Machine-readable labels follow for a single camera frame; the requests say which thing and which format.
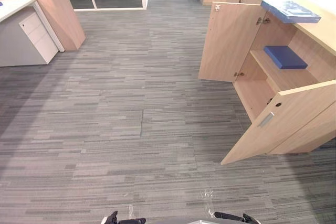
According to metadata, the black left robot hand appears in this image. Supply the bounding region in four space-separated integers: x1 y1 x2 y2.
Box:
101 210 146 224

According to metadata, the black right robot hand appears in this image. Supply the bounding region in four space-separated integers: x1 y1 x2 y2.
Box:
213 211 261 224

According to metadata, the wood cabinet shelf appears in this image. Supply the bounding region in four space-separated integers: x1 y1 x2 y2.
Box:
250 48 320 91

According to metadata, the dark blue folder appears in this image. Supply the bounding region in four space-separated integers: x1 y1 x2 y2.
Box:
263 45 309 70

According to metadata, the wood cabinet door with latch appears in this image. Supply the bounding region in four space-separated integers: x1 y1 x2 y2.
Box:
198 1 266 82

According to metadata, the light wood office cabinet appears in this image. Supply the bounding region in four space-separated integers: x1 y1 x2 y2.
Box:
230 0 336 154

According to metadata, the white office desk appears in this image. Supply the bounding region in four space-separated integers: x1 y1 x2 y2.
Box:
0 0 65 68

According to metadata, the tall wood side cabinet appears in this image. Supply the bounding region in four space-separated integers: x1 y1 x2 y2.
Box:
0 0 87 51

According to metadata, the light blue patterned folder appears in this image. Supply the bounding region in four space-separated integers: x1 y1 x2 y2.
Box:
260 0 322 24

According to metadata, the silver cabinet door handle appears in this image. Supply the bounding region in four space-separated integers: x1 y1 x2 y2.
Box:
257 112 276 128

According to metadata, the wood cabinet door with handle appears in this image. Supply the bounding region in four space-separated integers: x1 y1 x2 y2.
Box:
220 79 336 166

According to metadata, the white drawer pedestal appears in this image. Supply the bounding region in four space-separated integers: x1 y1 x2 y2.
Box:
18 11 59 65

